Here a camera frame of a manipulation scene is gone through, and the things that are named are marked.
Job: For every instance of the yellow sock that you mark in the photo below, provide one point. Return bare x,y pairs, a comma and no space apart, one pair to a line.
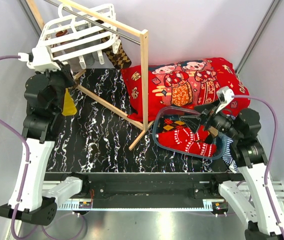
69,108

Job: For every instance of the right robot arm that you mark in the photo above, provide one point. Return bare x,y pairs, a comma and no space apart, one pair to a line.
263,217

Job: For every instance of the red patterned sock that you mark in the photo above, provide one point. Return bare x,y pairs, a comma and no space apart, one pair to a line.
198,148
171,139

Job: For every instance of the blue striped shirt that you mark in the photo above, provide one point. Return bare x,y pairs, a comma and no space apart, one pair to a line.
228,164

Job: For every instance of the white plastic clip hanger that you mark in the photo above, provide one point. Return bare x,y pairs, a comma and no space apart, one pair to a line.
59,53

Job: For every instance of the grey sock hanging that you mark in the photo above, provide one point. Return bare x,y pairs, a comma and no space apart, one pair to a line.
87,59

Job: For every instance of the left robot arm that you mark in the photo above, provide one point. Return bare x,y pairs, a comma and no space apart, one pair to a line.
29,203

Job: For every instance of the clear plastic basket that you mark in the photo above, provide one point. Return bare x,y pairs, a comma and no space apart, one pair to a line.
173,112

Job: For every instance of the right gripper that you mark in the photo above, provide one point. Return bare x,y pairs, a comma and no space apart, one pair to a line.
194,121

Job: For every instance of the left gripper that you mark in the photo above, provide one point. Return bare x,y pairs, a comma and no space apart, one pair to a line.
65,71

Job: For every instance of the red cartoon print blanket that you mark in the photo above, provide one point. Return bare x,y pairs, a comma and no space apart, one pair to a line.
184,84

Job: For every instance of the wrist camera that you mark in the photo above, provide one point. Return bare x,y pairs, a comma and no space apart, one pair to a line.
40,59
225,96

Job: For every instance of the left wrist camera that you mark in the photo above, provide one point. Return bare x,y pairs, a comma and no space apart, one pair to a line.
40,59

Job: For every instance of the metal rack rod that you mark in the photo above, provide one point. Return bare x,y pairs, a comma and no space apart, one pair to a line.
102,19

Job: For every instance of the argyle sock in basket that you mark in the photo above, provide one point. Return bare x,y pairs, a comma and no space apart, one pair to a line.
172,125

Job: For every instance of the brown argyle sock hanging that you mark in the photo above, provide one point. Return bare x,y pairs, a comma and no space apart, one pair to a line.
119,59

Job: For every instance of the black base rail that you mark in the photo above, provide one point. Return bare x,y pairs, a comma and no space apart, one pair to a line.
149,192

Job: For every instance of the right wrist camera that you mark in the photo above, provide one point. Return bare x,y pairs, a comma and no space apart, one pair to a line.
225,96

